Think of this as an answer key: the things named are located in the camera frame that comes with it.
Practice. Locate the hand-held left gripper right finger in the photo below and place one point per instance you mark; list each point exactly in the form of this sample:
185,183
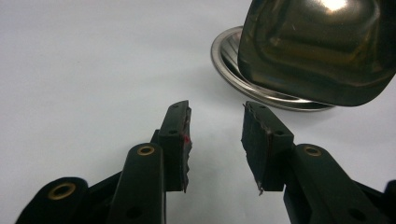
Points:
264,149

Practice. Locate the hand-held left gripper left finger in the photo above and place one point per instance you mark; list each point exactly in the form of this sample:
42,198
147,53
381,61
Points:
174,146

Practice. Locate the round steel plate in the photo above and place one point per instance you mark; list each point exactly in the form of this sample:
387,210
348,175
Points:
230,77

